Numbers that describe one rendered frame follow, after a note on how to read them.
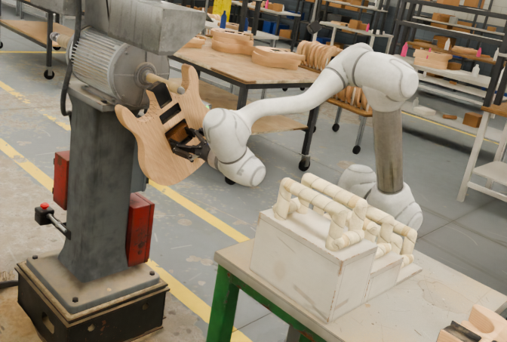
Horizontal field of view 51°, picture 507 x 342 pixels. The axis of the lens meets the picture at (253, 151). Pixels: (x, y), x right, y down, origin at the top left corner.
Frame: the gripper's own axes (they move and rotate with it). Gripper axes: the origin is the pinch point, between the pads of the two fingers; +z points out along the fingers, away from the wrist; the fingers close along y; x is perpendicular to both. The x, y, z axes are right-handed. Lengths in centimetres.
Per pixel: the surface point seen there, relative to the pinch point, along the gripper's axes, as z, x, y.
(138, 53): 18.2, 27.5, 6.1
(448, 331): -112, -5, -12
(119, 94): 19.4, 17.0, -6.7
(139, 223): 32, -50, -18
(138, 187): 37, -38, -10
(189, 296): 33, -115, -13
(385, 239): -88, -1, 1
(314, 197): -79, 23, -14
